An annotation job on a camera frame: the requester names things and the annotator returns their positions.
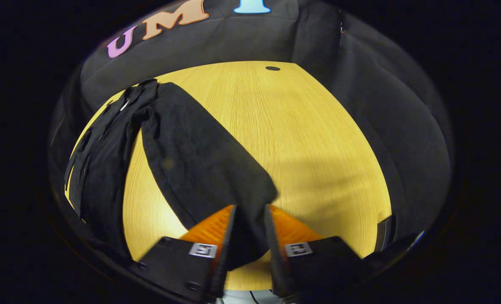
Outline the black backdrop cloth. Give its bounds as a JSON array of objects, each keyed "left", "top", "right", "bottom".
[{"left": 50, "top": 0, "right": 453, "bottom": 254}]

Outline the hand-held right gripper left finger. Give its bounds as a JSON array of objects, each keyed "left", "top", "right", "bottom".
[{"left": 137, "top": 204, "right": 239, "bottom": 304}]

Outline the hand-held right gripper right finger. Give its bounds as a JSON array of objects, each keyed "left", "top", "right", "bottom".
[{"left": 263, "top": 204, "right": 367, "bottom": 299}]

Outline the black chair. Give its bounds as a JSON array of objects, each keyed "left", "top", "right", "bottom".
[{"left": 362, "top": 214, "right": 426, "bottom": 271}]

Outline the black button shirt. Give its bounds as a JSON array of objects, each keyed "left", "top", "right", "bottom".
[{"left": 64, "top": 78, "right": 278, "bottom": 271}]

